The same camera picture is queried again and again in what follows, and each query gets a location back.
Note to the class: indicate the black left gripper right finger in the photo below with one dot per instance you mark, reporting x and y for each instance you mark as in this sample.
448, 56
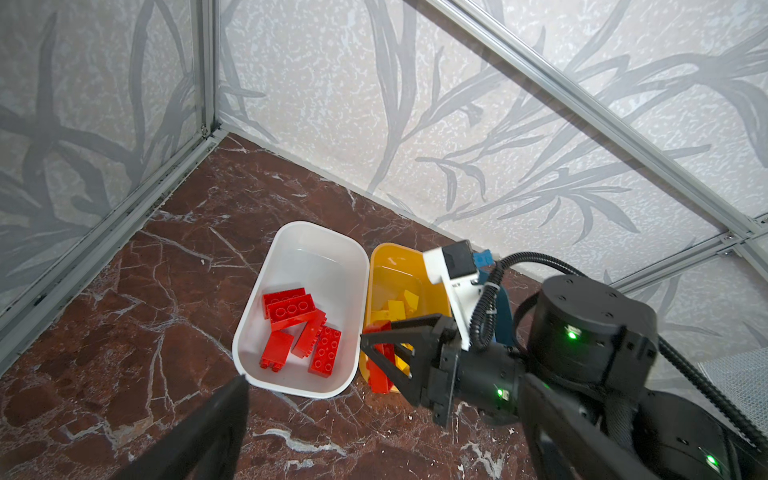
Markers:
562, 444

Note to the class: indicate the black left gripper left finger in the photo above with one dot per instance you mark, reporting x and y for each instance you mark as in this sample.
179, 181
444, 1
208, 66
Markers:
206, 445

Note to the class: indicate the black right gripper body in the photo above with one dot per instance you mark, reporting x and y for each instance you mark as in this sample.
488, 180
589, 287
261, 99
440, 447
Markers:
487, 380

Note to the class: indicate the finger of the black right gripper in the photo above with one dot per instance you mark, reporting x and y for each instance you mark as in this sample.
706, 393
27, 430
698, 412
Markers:
423, 386
413, 331

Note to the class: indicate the small red lego brick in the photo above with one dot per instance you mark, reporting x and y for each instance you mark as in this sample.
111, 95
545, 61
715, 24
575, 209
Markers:
276, 350

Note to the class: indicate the yellow lego brick cluster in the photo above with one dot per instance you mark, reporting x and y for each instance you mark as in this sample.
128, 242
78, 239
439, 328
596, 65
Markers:
411, 301
394, 310

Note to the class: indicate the yellow plastic container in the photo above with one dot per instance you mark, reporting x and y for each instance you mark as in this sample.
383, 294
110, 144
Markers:
395, 268

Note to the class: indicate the teal plastic container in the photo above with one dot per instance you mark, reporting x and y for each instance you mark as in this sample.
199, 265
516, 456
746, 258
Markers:
504, 319

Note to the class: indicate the white plastic container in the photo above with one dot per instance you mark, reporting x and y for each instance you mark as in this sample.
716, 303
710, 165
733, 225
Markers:
334, 269

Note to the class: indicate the white wire mesh basket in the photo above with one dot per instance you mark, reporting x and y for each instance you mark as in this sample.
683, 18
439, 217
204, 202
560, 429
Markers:
742, 378

